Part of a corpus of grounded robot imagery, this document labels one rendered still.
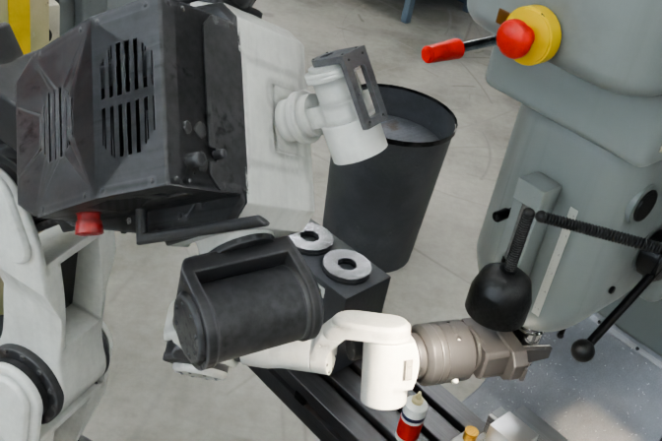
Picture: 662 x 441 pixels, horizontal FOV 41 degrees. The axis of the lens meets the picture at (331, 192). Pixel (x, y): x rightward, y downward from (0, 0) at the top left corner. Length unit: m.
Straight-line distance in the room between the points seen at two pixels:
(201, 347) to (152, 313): 2.20
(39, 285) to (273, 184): 0.43
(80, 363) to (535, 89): 0.82
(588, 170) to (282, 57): 0.39
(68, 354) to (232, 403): 1.51
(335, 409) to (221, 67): 0.80
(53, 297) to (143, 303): 1.90
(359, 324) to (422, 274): 2.37
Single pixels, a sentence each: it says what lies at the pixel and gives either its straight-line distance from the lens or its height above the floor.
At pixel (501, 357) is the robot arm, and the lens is 1.29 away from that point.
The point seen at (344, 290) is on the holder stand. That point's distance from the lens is 1.54.
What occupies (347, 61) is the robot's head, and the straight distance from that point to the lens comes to 0.95.
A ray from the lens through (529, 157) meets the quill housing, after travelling 1.14.
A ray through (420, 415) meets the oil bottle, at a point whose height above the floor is 1.01.
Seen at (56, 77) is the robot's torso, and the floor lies 1.60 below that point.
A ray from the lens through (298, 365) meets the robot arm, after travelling 1.25.
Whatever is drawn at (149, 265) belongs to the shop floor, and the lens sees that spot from 3.37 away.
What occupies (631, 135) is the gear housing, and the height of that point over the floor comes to 1.67.
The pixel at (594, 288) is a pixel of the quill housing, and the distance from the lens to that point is 1.18.
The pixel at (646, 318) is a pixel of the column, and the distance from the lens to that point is 1.69.
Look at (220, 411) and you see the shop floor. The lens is 2.84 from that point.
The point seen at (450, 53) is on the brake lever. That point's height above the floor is 1.70.
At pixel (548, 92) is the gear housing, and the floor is 1.67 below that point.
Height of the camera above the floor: 2.06
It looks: 31 degrees down
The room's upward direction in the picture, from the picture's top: 11 degrees clockwise
